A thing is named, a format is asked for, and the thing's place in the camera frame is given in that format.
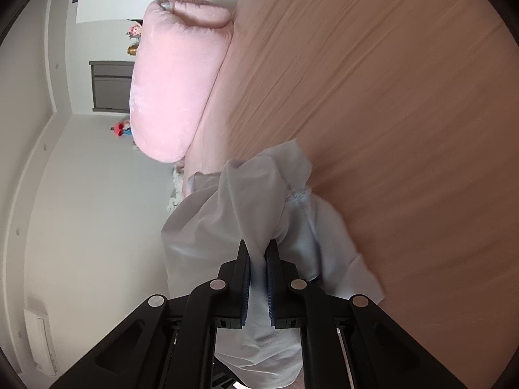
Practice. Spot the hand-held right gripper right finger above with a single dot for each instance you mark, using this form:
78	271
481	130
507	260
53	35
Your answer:
271	291

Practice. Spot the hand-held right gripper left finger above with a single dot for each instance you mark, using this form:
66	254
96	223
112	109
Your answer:
244	291

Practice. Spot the light grey pants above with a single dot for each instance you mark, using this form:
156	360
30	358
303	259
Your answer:
251	210

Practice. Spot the pile of pale clothes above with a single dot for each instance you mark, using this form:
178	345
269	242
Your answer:
176	194

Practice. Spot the red and blue plush toy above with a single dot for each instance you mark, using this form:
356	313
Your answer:
121	129

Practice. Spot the white air conditioner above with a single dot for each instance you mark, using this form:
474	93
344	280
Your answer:
40	344

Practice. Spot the pink bed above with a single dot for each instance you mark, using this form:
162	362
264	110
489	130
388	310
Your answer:
385	109

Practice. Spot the pink folded duvet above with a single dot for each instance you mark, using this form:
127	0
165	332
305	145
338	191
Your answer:
174	81

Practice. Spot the grey door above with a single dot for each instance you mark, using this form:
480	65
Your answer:
109	85

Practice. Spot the gold jar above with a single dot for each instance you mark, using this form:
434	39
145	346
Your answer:
133	50

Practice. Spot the pink doll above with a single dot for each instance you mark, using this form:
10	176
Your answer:
136	30

